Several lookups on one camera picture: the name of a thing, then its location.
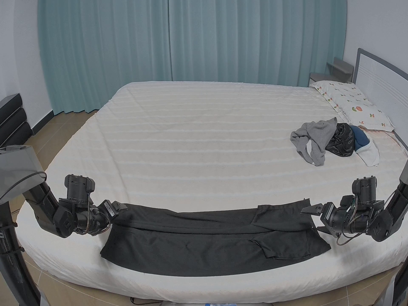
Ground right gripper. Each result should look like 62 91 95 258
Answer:
300 201 345 239

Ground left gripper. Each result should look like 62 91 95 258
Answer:
101 199 129 223

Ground pile of clothes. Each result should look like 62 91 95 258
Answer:
290 117 380 167

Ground black trousers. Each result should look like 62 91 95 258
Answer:
100 197 332 272

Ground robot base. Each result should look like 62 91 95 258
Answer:
166 301 252 306

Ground bed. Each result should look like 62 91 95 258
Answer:
16 47 408 302

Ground white printed pillow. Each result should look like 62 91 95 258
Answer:
309 80 395 131

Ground black chest of drawers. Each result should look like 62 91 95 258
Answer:
0 93 32 149

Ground grey bedside table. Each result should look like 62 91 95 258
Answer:
309 57 354 83

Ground blue-green curtain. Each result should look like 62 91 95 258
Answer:
38 0 171 115
168 0 348 87

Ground black cable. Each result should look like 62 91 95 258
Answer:
128 296 154 306
336 231 359 247
0 171 47 203

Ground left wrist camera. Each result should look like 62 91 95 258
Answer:
65 174 95 201

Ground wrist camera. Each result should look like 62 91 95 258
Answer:
65 174 95 201
351 177 377 203

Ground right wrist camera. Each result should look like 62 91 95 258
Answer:
351 177 377 203

